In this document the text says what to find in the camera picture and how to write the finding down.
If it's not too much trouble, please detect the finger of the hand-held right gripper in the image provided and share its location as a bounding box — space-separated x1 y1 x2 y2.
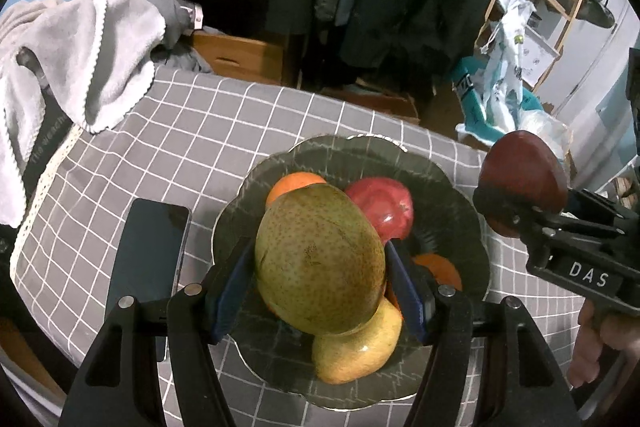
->
565 189 631 223
472 187 557 248

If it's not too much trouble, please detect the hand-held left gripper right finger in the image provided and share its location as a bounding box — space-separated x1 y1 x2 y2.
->
384 241 581 427

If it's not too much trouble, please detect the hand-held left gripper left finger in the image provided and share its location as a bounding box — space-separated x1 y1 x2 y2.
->
60 238 257 427

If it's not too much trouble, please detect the large orange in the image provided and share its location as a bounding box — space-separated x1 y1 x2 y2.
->
411 253 464 294
265 172 329 208

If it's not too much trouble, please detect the dark red apple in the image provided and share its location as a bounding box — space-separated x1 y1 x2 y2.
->
478 131 570 238

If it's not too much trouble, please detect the green glass plate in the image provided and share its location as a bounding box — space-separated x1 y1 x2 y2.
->
212 134 492 411

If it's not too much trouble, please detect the yellow-green mango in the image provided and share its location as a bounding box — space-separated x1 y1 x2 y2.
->
312 297 404 386
253 183 387 336

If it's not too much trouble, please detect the person's right hand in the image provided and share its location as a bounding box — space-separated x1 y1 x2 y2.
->
567 302 640 389

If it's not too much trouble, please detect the clear plastic bag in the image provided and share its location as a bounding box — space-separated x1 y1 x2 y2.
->
517 109 574 158

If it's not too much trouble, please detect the black smartphone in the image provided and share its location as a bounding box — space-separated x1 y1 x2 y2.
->
105 198 193 363

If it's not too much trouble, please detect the teal plastic crate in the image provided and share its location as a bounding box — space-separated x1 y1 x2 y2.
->
452 57 544 146

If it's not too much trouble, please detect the white rice bag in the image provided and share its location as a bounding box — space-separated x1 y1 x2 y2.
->
480 0 539 134

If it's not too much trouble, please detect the white patterned basket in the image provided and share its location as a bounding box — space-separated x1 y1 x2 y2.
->
520 24 561 86

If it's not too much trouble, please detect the grey checked tablecloth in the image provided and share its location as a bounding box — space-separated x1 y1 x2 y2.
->
10 67 591 427

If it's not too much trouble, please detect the flat cardboard box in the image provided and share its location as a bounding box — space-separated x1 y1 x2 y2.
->
320 79 421 124

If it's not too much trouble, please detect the grey backpack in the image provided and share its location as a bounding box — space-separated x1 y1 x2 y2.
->
582 0 619 30

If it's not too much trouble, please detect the wooden drawer cabinet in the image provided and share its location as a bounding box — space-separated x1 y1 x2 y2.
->
192 29 291 86

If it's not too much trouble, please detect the white towel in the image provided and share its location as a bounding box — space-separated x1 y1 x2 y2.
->
0 0 169 228

